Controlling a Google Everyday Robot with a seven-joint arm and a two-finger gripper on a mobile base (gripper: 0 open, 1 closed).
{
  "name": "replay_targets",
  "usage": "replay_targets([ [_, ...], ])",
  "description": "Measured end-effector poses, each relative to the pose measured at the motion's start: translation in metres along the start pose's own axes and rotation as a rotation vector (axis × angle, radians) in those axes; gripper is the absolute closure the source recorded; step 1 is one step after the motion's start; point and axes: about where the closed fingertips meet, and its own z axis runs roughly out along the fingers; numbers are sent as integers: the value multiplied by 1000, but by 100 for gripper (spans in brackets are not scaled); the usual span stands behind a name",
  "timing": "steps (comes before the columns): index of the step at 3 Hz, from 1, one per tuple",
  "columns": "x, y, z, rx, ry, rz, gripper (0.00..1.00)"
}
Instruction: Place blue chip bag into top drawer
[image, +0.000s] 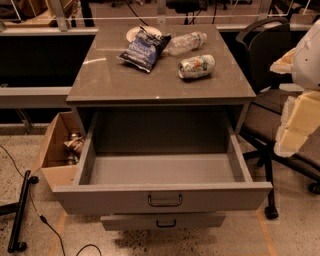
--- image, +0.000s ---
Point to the cardboard box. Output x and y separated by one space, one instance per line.
52 158

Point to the blue chip bag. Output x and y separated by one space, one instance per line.
144 50

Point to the grey lower drawer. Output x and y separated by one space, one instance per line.
118 222

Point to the black stand base with wheels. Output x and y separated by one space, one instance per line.
18 208

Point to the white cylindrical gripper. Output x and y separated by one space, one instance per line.
308 61

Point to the grey drawer cabinet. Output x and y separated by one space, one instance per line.
104 80

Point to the crushed green soda can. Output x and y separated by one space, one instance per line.
196 67

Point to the clear plastic water bottle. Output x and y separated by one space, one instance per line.
187 42

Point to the cans inside cardboard box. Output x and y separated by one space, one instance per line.
74 148

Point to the open grey top drawer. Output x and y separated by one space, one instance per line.
161 162

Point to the black office chair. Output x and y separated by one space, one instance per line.
257 47

